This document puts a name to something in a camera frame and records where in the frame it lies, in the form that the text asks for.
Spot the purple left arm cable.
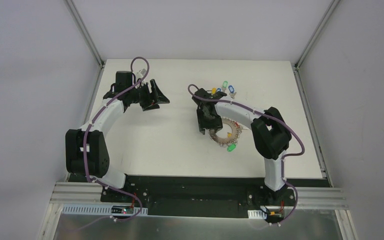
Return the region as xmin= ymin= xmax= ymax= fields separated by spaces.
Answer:
xmin=59 ymin=56 xmax=151 ymax=231

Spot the loose green key tag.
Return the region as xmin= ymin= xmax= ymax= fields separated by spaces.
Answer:
xmin=222 ymin=81 xmax=228 ymax=91

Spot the green key tag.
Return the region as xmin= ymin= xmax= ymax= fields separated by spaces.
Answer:
xmin=227 ymin=143 xmax=237 ymax=152
xmin=222 ymin=81 xmax=228 ymax=91

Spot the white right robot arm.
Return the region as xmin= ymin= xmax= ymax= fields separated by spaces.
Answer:
xmin=192 ymin=88 xmax=292 ymax=205

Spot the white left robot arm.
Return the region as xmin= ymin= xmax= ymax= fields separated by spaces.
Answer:
xmin=65 ymin=71 xmax=170 ymax=203

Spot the loose blue key tag right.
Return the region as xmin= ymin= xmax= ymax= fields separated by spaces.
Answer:
xmin=228 ymin=85 xmax=235 ymax=94

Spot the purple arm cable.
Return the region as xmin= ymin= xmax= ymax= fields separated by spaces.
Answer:
xmin=59 ymin=56 xmax=151 ymax=231
xmin=187 ymin=84 xmax=306 ymax=229

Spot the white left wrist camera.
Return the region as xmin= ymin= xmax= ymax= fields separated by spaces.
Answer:
xmin=135 ymin=68 xmax=148 ymax=83

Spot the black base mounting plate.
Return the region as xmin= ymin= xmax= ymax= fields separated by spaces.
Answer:
xmin=100 ymin=175 xmax=296 ymax=219

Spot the silver metal ring disc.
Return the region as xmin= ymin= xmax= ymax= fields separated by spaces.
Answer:
xmin=208 ymin=117 xmax=243 ymax=148

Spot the aluminium frame rail front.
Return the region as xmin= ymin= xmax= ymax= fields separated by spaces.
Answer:
xmin=50 ymin=182 xmax=349 ymax=210

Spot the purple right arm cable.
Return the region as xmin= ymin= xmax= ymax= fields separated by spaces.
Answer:
xmin=187 ymin=84 xmax=306 ymax=229

